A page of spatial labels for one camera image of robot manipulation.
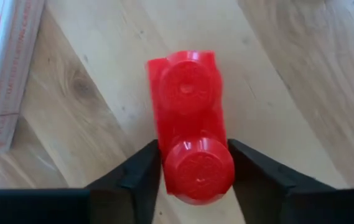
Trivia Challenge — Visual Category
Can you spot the red two-stud block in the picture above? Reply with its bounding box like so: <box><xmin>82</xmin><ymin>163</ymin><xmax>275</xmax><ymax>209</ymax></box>
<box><xmin>145</xmin><ymin>49</ymin><xmax>236</xmax><ymax>206</ymax></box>

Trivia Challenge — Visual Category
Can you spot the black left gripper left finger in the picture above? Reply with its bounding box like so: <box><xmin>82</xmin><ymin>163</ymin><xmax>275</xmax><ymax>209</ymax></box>
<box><xmin>0</xmin><ymin>139</ymin><xmax>162</xmax><ymax>224</ymax></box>

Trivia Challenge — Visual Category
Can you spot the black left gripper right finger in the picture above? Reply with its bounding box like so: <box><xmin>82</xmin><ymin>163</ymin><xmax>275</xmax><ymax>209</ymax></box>
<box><xmin>227</xmin><ymin>138</ymin><xmax>354</xmax><ymax>224</ymax></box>

